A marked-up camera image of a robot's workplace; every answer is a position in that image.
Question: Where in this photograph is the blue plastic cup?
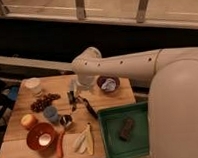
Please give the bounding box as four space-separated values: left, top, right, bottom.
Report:
43 106 59 123

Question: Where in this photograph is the orange round fruit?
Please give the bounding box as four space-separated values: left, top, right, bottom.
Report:
21 114 38 129

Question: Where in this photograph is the crumpled white paper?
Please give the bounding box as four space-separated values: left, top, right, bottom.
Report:
101 78 117 92

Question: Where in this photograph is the orange bowl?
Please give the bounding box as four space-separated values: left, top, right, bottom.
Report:
26 122 56 152

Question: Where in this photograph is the green plastic tray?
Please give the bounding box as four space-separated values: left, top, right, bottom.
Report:
97 102 149 158

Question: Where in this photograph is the bunch of dark grapes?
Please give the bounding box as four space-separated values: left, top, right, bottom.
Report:
31 93 60 113

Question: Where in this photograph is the brown rectangular block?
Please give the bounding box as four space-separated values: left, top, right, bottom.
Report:
119 118 135 141

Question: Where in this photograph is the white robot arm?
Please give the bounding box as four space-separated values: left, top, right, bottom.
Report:
72 47 198 158

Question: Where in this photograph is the peeled banana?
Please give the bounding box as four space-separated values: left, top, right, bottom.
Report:
73 123 94 155

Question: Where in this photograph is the dark red bowl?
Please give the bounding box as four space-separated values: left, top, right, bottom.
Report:
97 76 120 93

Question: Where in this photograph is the black dish brush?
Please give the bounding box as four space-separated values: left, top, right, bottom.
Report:
67 91 98 119

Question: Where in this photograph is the orange carrot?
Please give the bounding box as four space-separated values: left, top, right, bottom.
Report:
56 129 65 158

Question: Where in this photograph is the white plastic cup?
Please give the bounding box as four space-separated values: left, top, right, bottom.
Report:
25 78 42 96

